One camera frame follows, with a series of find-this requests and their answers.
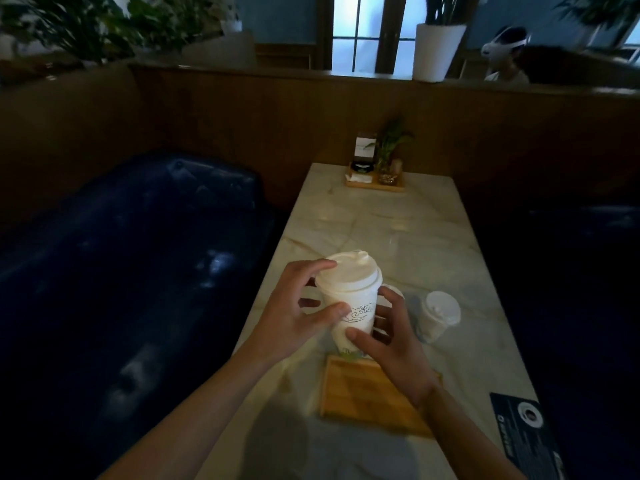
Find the person's left hand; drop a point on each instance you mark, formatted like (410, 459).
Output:
(280, 319)

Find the person's right hand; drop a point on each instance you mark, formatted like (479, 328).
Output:
(400, 354)

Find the person's right thumb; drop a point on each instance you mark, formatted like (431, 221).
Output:
(362, 342)

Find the person's left middle finger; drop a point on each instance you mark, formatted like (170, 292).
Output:
(310, 303)

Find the person's left thumb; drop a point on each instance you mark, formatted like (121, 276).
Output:
(327, 317)

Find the large white lidded cup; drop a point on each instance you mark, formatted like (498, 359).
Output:
(350, 289)

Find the person's right forearm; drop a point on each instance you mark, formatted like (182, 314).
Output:
(465, 434)

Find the person's left forearm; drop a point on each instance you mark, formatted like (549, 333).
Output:
(200, 419)

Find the wooden serving tray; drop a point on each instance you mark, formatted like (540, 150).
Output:
(360, 394)

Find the small white lidded cup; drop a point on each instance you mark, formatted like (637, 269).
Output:
(437, 314)

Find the small wooden condiment tray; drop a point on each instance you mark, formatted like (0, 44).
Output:
(375, 184)

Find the white napkin stack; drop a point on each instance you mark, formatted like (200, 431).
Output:
(362, 178)

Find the black round dish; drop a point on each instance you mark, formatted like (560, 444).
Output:
(361, 167)

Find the upright table sign card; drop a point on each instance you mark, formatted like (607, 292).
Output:
(365, 147)

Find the small green table plant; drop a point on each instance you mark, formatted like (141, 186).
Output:
(390, 144)

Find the dark blue sofa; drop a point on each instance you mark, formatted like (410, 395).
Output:
(575, 319)
(125, 294)

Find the black printed card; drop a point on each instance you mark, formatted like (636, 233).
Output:
(530, 434)

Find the wooden booth partition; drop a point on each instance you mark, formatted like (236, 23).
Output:
(225, 114)

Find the wooden framed glass door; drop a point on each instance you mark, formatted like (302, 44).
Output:
(370, 32)

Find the tall white planter pot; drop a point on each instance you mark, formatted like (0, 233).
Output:
(437, 52)

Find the small white plant pot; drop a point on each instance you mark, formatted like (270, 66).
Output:
(231, 26)

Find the white headset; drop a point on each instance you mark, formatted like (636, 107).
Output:
(502, 45)

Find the green plant in tall planter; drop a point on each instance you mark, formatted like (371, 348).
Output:
(447, 8)

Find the large leafy green plant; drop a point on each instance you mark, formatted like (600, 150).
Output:
(100, 24)

